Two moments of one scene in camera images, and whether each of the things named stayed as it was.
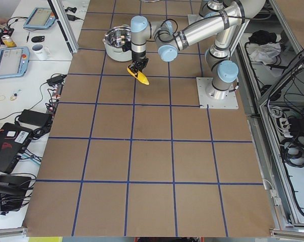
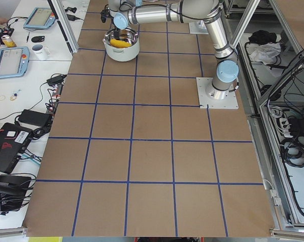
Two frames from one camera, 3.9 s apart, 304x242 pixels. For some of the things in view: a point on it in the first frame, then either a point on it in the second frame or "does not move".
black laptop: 6,145 does not move
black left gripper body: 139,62 → 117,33
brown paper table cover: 126,159 does not move
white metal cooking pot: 114,39 does not move
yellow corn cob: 141,77 → 116,44
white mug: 41,53 does not move
